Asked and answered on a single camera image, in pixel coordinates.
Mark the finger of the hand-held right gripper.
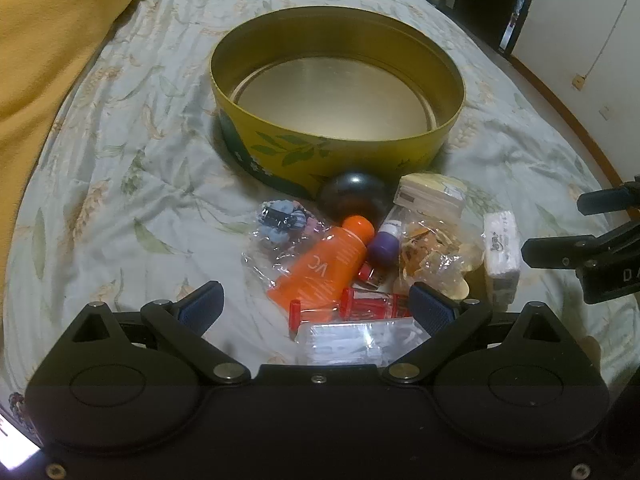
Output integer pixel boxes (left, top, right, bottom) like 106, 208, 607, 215
576, 174, 640, 217
521, 219, 640, 272

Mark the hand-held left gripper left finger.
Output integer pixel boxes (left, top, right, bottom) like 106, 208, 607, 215
62, 281, 251, 387

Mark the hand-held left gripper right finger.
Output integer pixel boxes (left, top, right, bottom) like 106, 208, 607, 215
382, 282, 576, 387

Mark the white pink rectangular packet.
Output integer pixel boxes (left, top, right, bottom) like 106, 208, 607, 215
481, 209, 522, 308

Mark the large red clear lighter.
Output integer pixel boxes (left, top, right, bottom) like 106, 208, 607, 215
339, 286, 414, 319

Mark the clear bag of rubber bands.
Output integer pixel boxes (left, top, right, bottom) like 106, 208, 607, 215
397, 216, 485, 306

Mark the purple white small tube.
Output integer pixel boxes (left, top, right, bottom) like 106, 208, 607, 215
366, 204, 412, 267

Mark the clear bag of cotton swabs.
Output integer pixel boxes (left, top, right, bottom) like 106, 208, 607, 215
294, 316, 432, 367

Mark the pale yellow cartoon packet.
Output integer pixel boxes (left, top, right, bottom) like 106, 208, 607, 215
394, 173, 469, 217

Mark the orange cosmetic tube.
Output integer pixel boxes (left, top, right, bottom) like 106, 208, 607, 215
266, 215, 376, 325

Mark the clear bag of hair ties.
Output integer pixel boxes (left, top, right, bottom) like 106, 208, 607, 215
241, 198, 333, 286

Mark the round yellow floral tin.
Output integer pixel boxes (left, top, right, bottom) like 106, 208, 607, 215
209, 5, 467, 197

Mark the small red lighter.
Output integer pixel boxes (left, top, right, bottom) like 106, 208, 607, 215
356, 261, 383, 288

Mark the black glossy domed case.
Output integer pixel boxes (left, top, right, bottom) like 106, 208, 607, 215
319, 170, 387, 226

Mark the floral bed quilt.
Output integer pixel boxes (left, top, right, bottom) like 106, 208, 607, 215
0, 0, 633, 406

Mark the mustard yellow blanket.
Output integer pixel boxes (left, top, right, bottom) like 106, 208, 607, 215
0, 0, 177, 213

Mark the black door frame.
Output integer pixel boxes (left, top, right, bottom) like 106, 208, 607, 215
500, 0, 533, 58

